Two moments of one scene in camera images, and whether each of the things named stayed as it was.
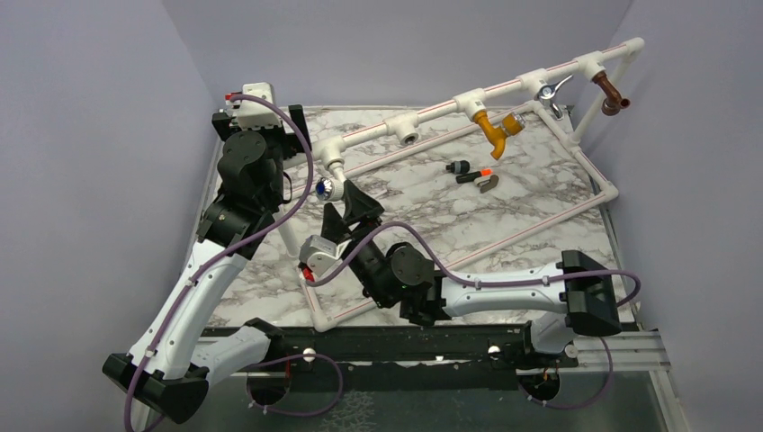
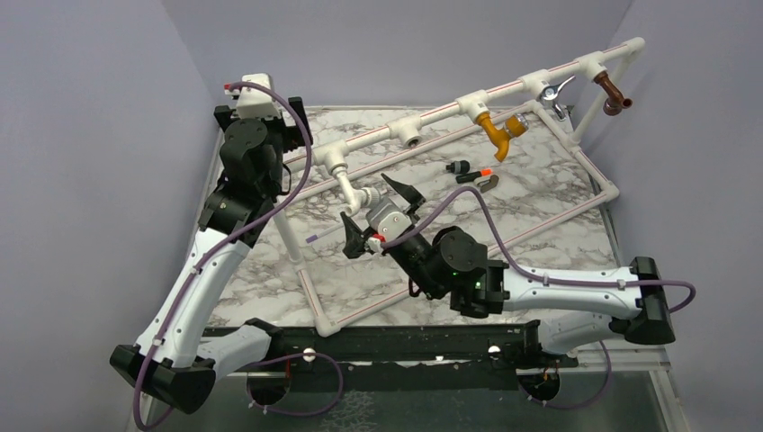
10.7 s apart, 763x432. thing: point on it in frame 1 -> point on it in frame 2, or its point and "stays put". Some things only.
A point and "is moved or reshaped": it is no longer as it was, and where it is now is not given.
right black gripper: (336, 230) -> (355, 239)
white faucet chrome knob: (330, 189) is moved or reshaped
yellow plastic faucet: (511, 124) stays put
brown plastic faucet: (613, 103) stays put
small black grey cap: (462, 166) stays put
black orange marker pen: (471, 176) stays put
